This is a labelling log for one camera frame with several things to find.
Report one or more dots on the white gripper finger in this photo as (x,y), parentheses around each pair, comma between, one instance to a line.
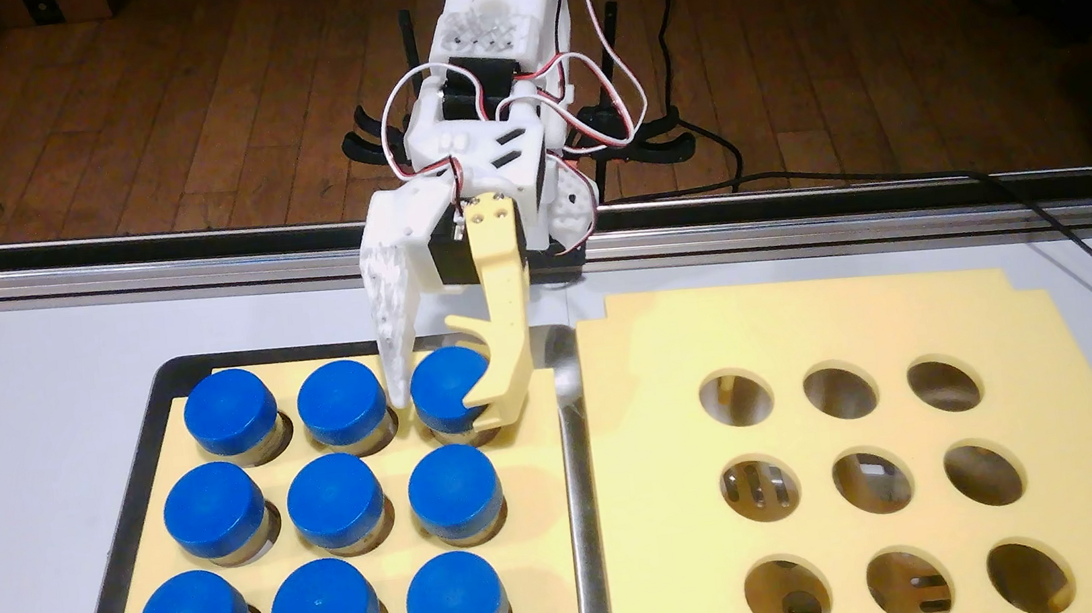
(395,272)

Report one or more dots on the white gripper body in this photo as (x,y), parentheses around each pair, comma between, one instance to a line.
(410,226)

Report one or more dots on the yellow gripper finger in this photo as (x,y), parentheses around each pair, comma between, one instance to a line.
(504,291)

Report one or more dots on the black bar clamp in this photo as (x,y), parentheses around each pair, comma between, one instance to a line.
(367,150)
(666,144)

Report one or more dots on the black metal tray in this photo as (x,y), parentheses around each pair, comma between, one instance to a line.
(581,505)

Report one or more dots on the large yellow foam rack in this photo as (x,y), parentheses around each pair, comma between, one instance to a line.
(657,497)

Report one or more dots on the yellow foam rack in tray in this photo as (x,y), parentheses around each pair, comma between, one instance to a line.
(541,550)

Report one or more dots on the aluminium table edge rail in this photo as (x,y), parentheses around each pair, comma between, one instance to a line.
(47,283)

